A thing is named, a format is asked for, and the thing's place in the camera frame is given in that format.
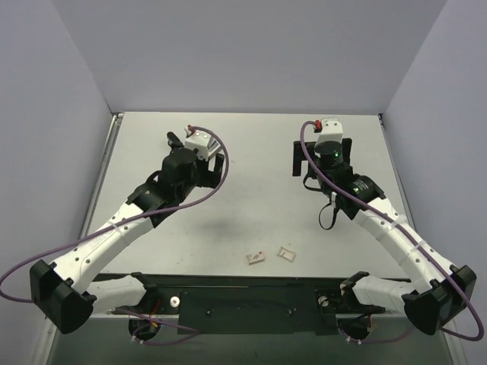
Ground aluminium frame rail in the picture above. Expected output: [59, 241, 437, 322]
[79, 113, 124, 238]

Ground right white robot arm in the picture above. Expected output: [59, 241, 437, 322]
[292, 138, 477, 335]

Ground purple cable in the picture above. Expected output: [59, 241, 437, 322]
[0, 125, 230, 305]
[301, 120, 481, 341]

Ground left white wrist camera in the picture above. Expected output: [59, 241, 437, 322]
[184, 125, 221, 161]

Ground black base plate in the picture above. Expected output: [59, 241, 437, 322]
[114, 272, 385, 335]

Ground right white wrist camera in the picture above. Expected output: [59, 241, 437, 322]
[312, 118, 343, 144]

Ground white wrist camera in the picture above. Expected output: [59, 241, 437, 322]
[184, 125, 221, 161]
[312, 118, 343, 144]

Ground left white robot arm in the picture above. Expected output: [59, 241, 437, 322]
[30, 126, 229, 334]

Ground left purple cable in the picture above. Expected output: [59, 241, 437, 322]
[0, 125, 230, 305]

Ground open white staple box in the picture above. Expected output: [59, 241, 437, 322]
[277, 246, 296, 262]

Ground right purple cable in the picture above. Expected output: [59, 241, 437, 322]
[301, 120, 481, 341]

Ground staple box with red dot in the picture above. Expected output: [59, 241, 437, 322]
[246, 251, 266, 265]

